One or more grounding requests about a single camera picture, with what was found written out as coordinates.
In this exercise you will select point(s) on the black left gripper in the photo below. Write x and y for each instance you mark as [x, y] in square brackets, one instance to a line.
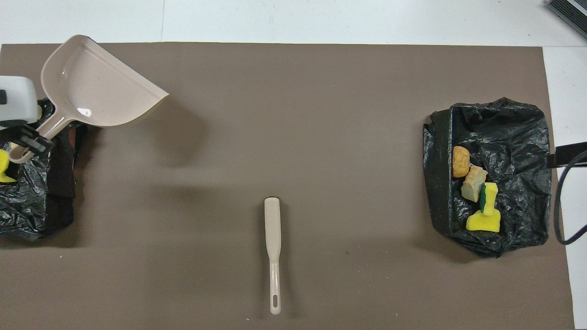
[9, 134]

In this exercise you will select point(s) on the yellow green sponge piece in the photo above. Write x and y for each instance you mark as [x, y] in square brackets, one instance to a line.
[490, 195]
[481, 223]
[3, 167]

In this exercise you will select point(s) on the beige plastic dustpan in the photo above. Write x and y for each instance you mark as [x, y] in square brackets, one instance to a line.
[91, 82]

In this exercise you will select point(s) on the beige bread chunk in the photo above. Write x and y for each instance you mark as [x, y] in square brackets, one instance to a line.
[473, 183]

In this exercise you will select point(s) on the brown bread roll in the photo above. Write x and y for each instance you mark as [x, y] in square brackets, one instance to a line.
[461, 162]

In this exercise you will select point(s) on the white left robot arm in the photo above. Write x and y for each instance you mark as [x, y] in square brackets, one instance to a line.
[16, 101]

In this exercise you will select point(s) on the black bag lined bin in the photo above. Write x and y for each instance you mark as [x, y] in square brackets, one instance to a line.
[27, 206]
[518, 151]

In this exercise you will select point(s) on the black ribbed device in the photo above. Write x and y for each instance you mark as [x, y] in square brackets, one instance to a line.
[571, 13]

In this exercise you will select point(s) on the brown table mat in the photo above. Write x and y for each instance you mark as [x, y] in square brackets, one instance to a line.
[321, 114]

